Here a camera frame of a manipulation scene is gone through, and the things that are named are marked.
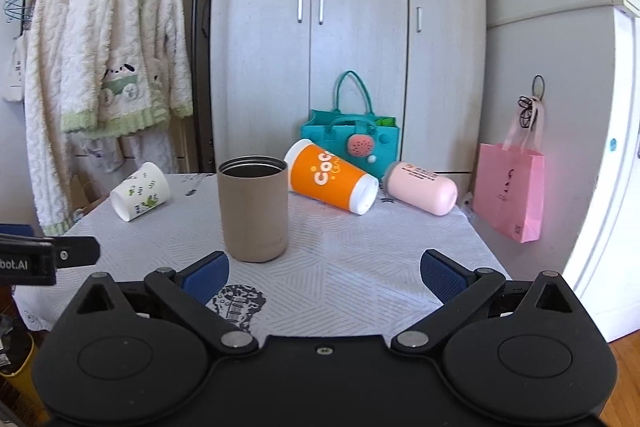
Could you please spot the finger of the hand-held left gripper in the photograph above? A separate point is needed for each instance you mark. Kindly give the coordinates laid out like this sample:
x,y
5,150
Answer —
x,y
77,252

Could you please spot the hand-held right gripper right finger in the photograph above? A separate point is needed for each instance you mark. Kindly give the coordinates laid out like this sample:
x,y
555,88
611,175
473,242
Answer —
x,y
442,276

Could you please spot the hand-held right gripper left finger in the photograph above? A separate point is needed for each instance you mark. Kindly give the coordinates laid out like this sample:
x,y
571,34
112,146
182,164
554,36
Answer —
x,y
207,278

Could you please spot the tan metal cup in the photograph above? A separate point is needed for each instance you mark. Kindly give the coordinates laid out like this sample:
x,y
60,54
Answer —
x,y
255,212

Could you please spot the white cup with green print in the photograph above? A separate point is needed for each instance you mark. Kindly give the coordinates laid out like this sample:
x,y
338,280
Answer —
x,y
141,193

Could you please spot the pink cup with grey lid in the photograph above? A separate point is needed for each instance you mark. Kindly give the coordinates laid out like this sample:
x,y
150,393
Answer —
x,y
425,189

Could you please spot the orange and white cup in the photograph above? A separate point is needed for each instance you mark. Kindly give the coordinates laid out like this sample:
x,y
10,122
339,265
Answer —
x,y
325,177

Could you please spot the white patterned tablecloth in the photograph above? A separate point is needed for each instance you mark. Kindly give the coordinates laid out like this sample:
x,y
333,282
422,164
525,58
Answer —
x,y
350,257

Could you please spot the white printed pants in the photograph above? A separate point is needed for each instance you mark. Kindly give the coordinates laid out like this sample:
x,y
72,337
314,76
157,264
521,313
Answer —
x,y
100,157

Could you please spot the yellow bin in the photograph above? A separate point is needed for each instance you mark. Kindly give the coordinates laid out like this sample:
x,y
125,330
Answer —
x,y
20,372

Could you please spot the pink paper bag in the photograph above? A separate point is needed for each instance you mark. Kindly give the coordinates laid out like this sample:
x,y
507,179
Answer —
x,y
510,187

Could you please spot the white fleece robe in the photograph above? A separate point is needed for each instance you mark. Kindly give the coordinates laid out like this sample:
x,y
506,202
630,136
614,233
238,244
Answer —
x,y
45,107

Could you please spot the pink round bag charm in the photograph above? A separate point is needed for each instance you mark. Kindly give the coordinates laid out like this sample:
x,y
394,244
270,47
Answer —
x,y
361,146

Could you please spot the teal felt tote bag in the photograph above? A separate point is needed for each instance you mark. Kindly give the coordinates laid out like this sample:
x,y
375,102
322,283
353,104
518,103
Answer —
x,y
320,127

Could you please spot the white paper tag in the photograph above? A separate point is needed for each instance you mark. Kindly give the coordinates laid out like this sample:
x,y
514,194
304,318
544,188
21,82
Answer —
x,y
12,72

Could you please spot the white jacket with green trim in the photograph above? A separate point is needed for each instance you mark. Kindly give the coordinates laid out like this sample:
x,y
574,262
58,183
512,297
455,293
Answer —
x,y
115,32

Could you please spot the white door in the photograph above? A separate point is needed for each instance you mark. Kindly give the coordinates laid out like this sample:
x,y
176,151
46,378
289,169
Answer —
x,y
615,132

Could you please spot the grey wardrobe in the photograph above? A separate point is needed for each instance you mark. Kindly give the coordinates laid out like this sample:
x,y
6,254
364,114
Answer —
x,y
360,7

